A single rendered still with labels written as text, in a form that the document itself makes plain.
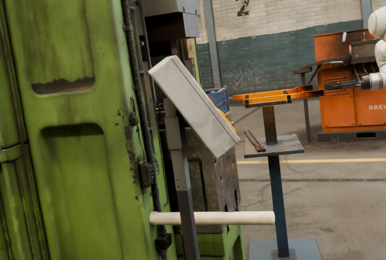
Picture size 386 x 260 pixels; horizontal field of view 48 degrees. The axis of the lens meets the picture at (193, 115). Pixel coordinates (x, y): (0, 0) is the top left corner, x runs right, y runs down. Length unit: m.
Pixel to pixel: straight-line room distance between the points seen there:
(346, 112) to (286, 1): 4.60
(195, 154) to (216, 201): 0.21
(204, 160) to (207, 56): 8.27
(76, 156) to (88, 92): 0.28
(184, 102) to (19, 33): 0.81
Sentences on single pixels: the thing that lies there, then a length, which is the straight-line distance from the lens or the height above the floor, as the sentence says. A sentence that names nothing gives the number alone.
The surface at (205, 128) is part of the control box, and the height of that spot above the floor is 1.00.
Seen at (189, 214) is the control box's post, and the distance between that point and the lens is 1.33.
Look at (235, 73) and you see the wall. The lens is 9.75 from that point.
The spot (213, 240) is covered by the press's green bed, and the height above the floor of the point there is 0.44.
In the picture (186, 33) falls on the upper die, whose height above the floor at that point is 1.28.
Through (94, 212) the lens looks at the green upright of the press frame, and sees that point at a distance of 1.73.
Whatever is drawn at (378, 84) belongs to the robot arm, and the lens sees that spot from 2.51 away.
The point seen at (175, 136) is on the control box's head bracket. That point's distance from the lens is 1.26.
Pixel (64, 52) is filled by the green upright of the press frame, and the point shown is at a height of 1.27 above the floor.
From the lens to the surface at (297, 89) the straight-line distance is 2.46.
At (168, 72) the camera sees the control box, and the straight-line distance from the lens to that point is 1.09.
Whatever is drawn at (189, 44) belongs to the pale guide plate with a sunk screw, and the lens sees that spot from 2.14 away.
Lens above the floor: 1.19
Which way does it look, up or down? 8 degrees down
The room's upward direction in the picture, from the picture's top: 7 degrees counter-clockwise
